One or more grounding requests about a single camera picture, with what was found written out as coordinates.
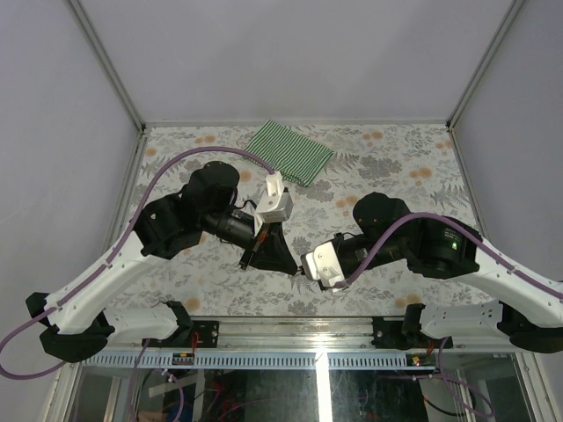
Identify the aluminium mounting rail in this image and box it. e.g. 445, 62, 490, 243
108, 307, 523, 353

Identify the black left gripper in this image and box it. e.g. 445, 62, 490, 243
202, 207, 300, 275

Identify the green white striped cloth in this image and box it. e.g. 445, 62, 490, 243
245, 120, 335, 187

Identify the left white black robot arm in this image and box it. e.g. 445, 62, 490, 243
26, 161, 298, 363

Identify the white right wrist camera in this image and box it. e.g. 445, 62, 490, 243
300, 237, 348, 292

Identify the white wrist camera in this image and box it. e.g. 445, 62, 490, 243
300, 237, 348, 292
253, 171, 294, 235

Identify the white slotted cable duct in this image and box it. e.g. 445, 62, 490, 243
84, 350, 435, 371

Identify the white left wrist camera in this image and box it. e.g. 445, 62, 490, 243
253, 171, 294, 235

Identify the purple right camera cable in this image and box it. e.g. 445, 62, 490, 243
340, 212, 563, 300

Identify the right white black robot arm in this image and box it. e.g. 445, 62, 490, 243
332, 193, 562, 353

